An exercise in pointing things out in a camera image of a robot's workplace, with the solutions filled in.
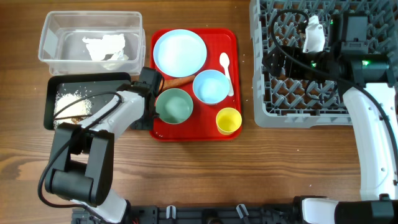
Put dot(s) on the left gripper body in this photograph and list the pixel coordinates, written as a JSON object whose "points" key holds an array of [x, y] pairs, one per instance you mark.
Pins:
{"points": [[147, 121]]}

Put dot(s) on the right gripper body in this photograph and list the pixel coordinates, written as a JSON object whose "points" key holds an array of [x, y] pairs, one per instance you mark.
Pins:
{"points": [[280, 62]]}

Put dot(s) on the green bowl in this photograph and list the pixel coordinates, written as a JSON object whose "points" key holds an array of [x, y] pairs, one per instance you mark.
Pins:
{"points": [[174, 106]]}

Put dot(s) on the white napkin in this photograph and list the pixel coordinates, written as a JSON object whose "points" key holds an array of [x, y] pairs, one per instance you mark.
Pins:
{"points": [[108, 48]]}

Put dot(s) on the light blue bowl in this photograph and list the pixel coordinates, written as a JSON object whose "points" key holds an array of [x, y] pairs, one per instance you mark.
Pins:
{"points": [[211, 87]]}

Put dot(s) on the white rice pile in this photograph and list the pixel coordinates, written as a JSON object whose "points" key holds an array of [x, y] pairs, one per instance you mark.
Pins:
{"points": [[79, 109]]}

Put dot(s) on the yellow plastic cup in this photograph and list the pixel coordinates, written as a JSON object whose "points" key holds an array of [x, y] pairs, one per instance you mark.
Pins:
{"points": [[228, 120]]}

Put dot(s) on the brown food scrap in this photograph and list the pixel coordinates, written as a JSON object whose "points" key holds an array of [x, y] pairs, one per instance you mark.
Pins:
{"points": [[74, 120]]}

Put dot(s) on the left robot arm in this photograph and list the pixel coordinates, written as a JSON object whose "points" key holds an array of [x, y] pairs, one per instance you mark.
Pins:
{"points": [[79, 172]]}

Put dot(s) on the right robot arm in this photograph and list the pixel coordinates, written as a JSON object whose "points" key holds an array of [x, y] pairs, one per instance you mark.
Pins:
{"points": [[366, 84]]}

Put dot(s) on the grey dishwasher rack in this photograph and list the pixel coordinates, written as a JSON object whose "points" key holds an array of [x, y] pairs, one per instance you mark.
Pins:
{"points": [[281, 102]]}

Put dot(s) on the black waste tray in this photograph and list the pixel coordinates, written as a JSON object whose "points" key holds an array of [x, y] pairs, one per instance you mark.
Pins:
{"points": [[88, 86]]}

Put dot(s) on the orange carrot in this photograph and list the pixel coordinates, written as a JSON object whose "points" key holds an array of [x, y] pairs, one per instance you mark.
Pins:
{"points": [[177, 82]]}

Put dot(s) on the large light blue plate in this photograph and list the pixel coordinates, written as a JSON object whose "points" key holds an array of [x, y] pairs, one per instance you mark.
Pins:
{"points": [[179, 53]]}

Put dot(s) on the red serving tray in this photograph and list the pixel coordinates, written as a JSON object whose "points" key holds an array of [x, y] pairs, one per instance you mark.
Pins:
{"points": [[201, 125]]}

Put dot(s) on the white plastic spoon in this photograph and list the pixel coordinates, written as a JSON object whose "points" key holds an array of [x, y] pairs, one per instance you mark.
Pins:
{"points": [[224, 62]]}

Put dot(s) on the clear plastic bin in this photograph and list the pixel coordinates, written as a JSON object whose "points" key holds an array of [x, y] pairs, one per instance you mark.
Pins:
{"points": [[78, 42]]}

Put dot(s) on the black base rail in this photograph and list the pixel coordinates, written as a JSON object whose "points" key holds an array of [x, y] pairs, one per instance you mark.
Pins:
{"points": [[265, 214]]}

